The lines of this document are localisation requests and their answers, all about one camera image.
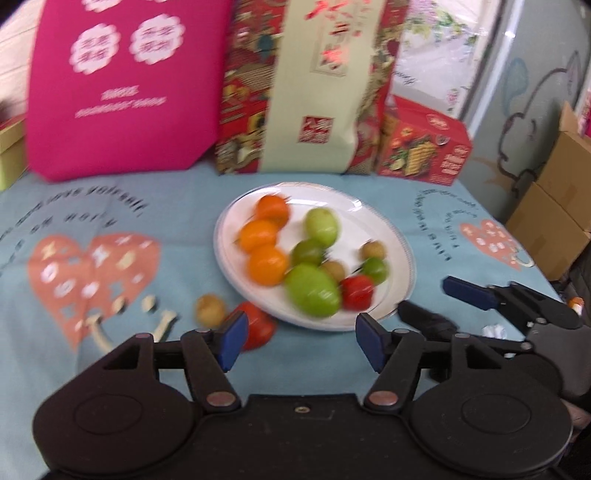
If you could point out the cardboard box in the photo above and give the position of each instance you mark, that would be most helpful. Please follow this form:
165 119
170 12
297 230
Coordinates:
547 230
570 157

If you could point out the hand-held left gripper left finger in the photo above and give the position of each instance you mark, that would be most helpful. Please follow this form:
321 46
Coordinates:
233 339

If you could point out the large oval green jujube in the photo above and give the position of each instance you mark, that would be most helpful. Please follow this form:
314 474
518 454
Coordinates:
312 289

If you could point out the pink tote bag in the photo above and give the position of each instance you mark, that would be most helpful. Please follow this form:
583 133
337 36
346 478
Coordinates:
120 87

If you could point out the red green patterned gift bag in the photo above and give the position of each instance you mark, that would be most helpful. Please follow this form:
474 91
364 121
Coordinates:
304 87

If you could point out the small green fruit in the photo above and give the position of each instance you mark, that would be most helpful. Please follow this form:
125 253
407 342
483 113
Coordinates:
375 270

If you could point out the white plate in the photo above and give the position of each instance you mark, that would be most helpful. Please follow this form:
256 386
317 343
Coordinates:
258 295

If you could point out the orange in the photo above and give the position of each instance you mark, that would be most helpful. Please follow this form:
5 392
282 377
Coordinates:
272 208
267 264
258 234

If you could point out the round green jujube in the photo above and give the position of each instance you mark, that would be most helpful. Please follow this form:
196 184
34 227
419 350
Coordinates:
322 225

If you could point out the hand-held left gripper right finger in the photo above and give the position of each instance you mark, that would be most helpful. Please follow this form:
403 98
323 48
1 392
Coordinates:
369 341

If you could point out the green box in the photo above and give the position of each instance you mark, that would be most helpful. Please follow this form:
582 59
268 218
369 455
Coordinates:
10 157

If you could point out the white cabinet with cartoon drawing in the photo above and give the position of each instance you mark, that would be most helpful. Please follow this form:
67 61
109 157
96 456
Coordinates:
526 92

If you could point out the brown kiwi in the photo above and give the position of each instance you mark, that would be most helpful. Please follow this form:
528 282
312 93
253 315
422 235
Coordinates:
333 270
210 309

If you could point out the red fruit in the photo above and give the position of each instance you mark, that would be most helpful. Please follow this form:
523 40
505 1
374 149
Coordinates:
256 325
356 291

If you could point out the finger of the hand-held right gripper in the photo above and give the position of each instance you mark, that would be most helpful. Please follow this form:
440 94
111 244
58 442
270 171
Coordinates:
468 289
427 321

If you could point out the printed blue tablecloth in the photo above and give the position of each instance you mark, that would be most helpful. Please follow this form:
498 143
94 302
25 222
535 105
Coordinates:
115 221

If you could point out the floral curtain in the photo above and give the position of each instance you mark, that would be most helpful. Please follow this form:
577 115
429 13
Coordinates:
438 50

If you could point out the tan longan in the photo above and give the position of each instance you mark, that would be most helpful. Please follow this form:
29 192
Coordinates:
373 251

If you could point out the red cracker box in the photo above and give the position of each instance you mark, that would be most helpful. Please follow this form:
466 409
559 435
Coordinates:
422 143

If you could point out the green lime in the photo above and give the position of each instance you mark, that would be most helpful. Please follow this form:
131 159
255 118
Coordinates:
308 251

